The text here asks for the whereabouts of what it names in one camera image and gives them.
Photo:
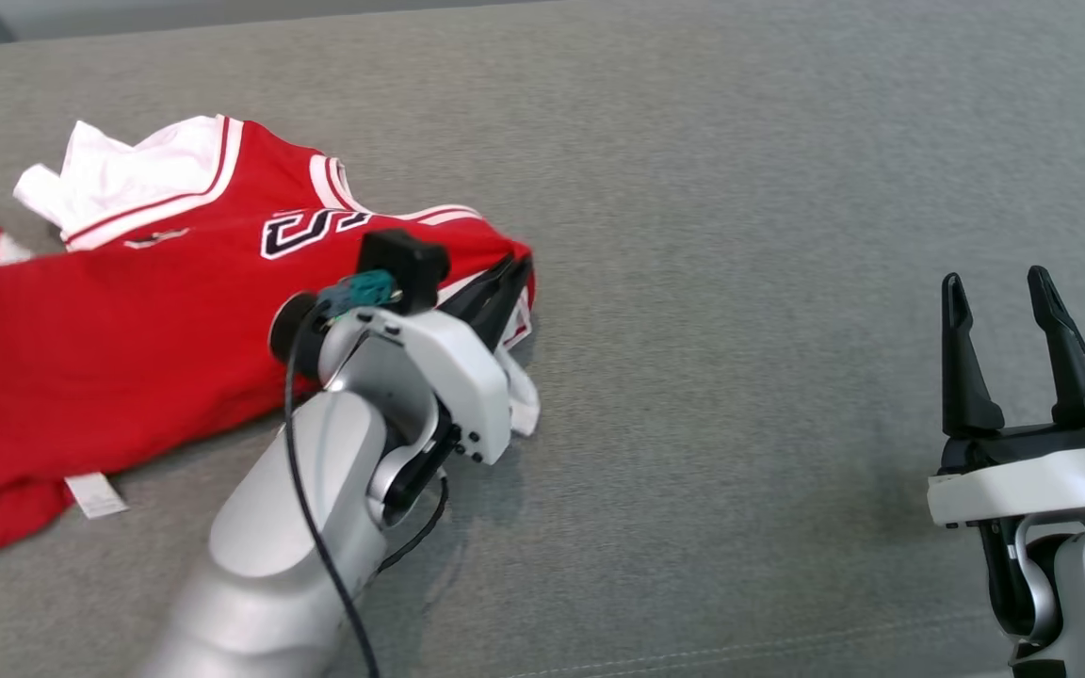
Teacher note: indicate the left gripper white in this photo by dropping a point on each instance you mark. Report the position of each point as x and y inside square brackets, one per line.
[453, 377]

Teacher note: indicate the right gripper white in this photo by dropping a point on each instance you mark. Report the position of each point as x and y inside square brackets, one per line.
[1023, 485]

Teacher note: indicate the red basketball jersey white sleeves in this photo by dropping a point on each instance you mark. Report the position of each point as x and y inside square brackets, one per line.
[147, 320]

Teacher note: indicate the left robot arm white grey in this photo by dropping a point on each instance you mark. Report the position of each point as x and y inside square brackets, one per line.
[298, 527]

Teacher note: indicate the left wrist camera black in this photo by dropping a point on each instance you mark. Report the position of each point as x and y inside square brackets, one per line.
[406, 264]

